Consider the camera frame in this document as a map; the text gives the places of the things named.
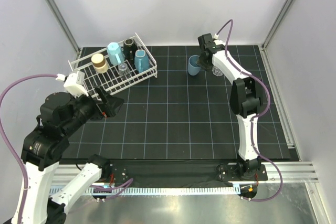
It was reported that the tall clear glass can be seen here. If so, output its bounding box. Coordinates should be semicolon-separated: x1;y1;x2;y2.
212;66;223;77

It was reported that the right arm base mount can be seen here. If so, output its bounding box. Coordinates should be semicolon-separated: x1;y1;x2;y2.
216;163;268;182

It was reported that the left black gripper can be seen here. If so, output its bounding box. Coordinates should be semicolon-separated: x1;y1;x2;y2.
63;84;124;135

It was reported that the black ceramic mug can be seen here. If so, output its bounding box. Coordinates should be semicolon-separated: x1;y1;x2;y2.
123;38;138;60

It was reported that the left aluminium frame post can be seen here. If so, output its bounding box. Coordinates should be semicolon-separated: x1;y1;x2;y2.
45;0;80;54

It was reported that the white wire dish rack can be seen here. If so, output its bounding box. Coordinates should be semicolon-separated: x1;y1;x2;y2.
69;34;158;98

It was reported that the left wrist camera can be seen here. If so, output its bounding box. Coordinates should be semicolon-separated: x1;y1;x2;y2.
56;70;89;98

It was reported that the aluminium frame post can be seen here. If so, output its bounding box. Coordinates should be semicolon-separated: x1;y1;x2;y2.
261;0;295;51
45;0;80;54

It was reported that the black grid mat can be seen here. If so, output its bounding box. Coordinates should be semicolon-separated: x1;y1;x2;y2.
47;45;300;162

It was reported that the small clear glass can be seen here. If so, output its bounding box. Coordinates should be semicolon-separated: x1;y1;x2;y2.
118;62;130;80

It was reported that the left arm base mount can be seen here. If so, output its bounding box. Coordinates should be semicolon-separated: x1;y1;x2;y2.
108;164;129;184

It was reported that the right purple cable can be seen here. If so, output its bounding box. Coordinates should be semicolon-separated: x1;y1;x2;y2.
216;19;284;203

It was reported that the purple cable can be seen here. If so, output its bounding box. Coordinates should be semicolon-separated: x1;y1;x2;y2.
216;19;284;203
0;73;134;217

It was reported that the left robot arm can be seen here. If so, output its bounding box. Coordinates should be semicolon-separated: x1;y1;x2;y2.
8;87;124;223

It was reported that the metal cup with brown base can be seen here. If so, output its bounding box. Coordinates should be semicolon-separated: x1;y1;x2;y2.
91;54;109;74

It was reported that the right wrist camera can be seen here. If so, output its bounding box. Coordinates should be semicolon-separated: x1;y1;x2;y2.
213;34;226;46

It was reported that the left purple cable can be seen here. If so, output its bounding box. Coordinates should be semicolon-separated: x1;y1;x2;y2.
0;73;134;217

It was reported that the light blue hexagonal mug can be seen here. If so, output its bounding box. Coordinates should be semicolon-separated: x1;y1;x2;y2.
107;42;125;66

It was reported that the blue floral mug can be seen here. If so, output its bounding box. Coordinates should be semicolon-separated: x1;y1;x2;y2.
134;49;150;73

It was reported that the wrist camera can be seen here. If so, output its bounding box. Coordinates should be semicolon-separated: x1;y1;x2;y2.
213;34;226;46
56;70;89;98

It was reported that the light blue plastic tumbler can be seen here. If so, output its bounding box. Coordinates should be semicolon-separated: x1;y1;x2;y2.
187;55;201;76

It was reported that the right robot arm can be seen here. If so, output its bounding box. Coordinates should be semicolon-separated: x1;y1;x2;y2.
197;34;264;180

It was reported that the right aluminium frame post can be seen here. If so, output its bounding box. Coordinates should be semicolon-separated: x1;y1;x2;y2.
261;0;295;51

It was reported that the aluminium front rail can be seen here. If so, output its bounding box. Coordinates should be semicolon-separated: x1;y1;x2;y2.
44;162;318;199

